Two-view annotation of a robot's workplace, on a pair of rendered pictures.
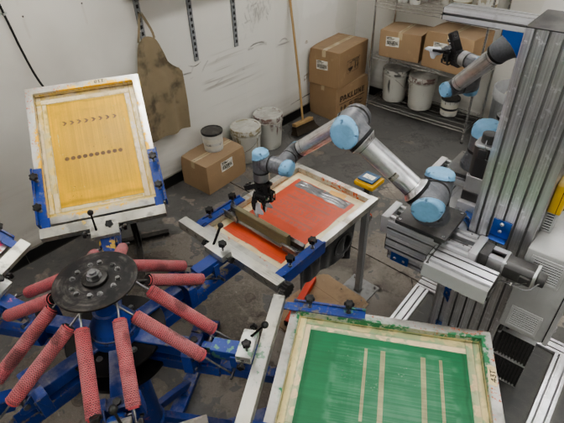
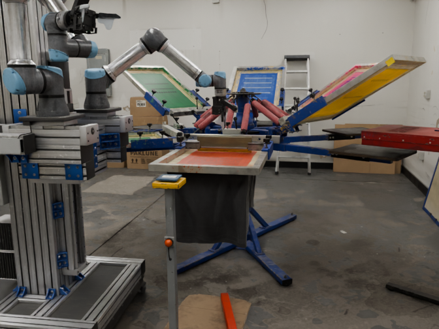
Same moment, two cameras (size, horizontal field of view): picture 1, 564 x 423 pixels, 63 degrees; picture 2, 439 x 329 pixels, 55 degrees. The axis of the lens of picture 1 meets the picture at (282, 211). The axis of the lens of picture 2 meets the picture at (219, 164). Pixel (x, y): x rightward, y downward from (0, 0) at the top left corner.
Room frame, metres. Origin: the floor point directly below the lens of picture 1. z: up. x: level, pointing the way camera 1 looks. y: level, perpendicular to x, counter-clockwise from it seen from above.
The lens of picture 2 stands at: (4.07, -1.37, 1.43)
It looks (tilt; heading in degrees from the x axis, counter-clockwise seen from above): 12 degrees down; 148
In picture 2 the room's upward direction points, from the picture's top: straight up
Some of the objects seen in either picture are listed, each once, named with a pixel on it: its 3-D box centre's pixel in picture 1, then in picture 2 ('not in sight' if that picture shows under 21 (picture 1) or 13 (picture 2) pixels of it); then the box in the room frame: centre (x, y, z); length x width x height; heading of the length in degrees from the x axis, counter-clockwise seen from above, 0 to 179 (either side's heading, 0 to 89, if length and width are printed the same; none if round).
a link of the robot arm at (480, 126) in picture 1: (485, 135); (49, 79); (1.91, -0.96, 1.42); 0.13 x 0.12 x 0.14; 114
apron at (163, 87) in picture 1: (155, 78); not in sight; (3.69, 0.99, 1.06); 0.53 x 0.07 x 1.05; 136
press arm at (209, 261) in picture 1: (209, 264); not in sight; (1.54, 0.34, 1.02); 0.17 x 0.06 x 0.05; 136
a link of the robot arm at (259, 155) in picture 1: (261, 161); (219, 79); (1.77, 0.08, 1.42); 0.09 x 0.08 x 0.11; 62
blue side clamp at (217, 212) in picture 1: (222, 214); (267, 150); (1.96, 0.32, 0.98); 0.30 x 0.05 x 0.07; 136
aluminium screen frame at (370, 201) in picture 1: (290, 214); (217, 156); (1.95, -0.05, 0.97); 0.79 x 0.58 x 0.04; 136
